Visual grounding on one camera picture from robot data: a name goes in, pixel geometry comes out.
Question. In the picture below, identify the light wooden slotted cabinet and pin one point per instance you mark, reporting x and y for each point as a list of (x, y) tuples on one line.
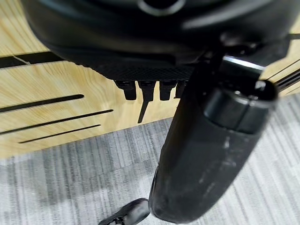
[(54, 93)]

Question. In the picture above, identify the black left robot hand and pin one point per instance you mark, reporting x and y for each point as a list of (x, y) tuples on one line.
[(131, 39)]

